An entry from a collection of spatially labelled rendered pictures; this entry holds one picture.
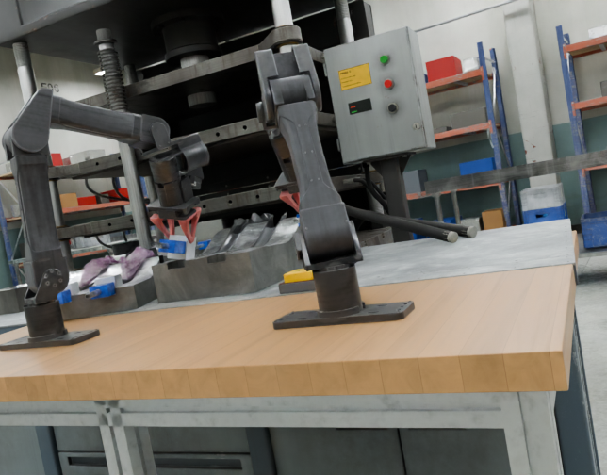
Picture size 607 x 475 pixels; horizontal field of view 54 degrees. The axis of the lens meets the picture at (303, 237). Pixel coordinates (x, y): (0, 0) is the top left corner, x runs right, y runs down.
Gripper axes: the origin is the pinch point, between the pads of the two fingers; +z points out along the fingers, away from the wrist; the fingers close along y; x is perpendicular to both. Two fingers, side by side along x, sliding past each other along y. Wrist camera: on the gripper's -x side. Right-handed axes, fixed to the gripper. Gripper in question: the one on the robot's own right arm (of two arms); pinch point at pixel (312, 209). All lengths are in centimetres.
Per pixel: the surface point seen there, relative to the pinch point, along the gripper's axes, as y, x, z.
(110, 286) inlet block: 43.6, 21.8, -1.7
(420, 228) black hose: -16.0, -24.2, 24.9
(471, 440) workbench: -29, 36, 35
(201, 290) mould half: 24.2, 18.4, 5.1
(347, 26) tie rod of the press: 22, -147, -4
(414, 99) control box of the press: -12, -78, 9
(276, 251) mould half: 10.4, 4.6, 6.6
